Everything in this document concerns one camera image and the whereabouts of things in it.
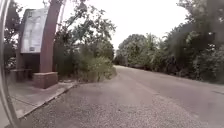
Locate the green roadside bushes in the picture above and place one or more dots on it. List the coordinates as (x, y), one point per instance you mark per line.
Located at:
(91, 68)

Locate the grey asphalt road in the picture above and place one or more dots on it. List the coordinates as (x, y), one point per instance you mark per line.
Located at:
(133, 100)

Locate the leafy trees behind pillar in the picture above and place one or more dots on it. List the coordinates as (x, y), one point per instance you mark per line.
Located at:
(88, 30)

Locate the reddish pillar with brick base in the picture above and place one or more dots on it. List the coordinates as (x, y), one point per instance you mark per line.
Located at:
(48, 40)

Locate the wood of green trees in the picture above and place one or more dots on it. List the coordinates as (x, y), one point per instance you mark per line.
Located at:
(186, 53)

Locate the large grey sign board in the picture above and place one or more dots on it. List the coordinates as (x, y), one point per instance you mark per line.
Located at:
(33, 31)

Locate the pale concrete pavement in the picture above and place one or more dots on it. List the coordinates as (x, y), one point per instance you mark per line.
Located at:
(28, 96)

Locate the low brick block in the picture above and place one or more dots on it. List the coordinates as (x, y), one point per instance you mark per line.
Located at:
(20, 75)

